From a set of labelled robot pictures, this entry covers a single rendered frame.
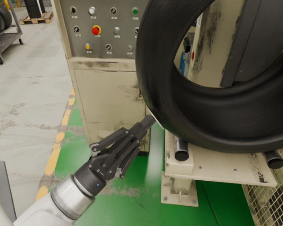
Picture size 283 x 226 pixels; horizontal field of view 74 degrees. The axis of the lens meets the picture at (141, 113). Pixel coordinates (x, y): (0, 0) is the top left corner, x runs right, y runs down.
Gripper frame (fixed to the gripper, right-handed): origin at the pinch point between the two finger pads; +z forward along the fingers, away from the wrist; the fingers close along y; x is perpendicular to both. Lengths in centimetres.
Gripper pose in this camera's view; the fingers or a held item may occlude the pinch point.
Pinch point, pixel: (143, 126)
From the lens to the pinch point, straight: 50.2
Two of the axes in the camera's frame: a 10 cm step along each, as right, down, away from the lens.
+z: 7.0, -6.7, 2.6
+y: 5.1, 7.1, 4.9
